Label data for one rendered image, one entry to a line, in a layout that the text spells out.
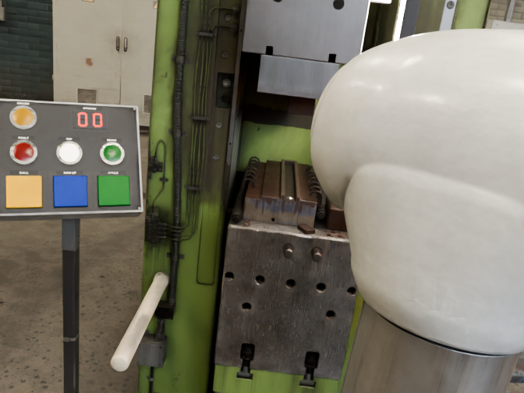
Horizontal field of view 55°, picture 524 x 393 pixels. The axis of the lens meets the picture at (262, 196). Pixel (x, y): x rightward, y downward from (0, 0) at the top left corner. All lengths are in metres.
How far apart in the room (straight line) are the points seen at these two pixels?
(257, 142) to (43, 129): 0.81
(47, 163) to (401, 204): 1.09
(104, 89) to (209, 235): 5.18
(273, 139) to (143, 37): 4.84
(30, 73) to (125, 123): 6.19
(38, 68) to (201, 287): 6.05
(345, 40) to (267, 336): 0.84
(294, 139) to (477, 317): 1.58
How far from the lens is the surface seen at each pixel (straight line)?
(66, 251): 1.47
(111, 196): 1.28
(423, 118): 0.28
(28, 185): 1.28
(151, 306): 1.52
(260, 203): 1.40
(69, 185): 1.28
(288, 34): 1.32
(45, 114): 1.33
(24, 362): 2.42
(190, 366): 1.85
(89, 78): 6.68
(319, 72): 1.33
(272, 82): 1.33
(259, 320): 1.49
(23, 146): 1.31
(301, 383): 1.63
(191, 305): 1.72
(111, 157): 1.31
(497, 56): 0.29
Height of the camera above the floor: 1.42
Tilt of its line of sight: 18 degrees down
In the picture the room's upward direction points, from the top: 7 degrees clockwise
